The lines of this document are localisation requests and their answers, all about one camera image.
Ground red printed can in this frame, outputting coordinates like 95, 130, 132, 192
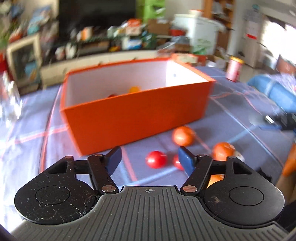
226, 56, 245, 82

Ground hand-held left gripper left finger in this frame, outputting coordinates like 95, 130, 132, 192
45, 146, 122, 195

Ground clear plastic bag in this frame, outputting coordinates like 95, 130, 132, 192
0, 71, 23, 121

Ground blue and white box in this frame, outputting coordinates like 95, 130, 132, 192
127, 38, 143, 50

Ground blue plaid tablecloth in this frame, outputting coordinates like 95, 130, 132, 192
0, 66, 296, 233

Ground orange and white carton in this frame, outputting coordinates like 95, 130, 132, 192
126, 19, 143, 35

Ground wooden shelf unit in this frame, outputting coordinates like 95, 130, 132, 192
203, 0, 237, 50

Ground brown cardboard box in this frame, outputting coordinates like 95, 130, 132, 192
148, 19, 172, 35

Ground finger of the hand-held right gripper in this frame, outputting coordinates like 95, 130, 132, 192
248, 115, 281, 131

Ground white television cabinet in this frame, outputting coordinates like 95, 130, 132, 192
6, 34, 172, 89

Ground orange cardboard box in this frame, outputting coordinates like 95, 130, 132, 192
60, 58, 217, 156

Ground blue cushion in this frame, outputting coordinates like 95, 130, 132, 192
247, 74, 296, 114

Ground green plastic shelf unit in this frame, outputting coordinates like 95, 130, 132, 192
136, 0, 166, 23

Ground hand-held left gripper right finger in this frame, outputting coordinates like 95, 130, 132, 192
178, 146, 256, 196

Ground black flat-screen television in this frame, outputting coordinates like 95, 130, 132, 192
59, 0, 137, 45

